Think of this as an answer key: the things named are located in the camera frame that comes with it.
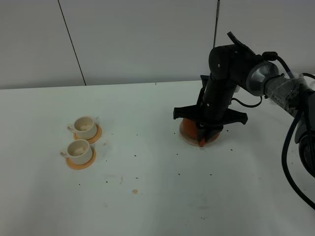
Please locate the white teacup far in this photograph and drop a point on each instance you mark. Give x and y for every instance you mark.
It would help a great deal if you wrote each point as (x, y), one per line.
(84, 128)

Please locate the orange coaster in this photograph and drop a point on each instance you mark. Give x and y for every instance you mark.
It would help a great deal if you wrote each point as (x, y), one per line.
(80, 167)
(97, 136)

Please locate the orange coaster far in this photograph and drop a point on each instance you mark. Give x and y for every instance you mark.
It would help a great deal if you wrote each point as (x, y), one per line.
(97, 136)

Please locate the beige round teapot saucer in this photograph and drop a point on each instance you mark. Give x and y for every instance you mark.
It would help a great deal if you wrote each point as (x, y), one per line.
(187, 140)

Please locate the white teacup near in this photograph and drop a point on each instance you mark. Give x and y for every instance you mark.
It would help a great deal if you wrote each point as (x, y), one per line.
(79, 152)

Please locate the orange coaster near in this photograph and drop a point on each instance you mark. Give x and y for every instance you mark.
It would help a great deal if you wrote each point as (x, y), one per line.
(80, 167)

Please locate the white teacup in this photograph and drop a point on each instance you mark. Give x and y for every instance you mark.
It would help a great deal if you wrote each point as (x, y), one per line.
(84, 128)
(79, 152)

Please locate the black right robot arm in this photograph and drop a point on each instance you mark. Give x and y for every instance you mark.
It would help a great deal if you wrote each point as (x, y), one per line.
(289, 92)

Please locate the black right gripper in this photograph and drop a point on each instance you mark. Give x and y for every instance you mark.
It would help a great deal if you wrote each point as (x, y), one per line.
(229, 67)

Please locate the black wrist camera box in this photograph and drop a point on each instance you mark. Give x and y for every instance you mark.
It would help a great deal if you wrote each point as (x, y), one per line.
(215, 93)

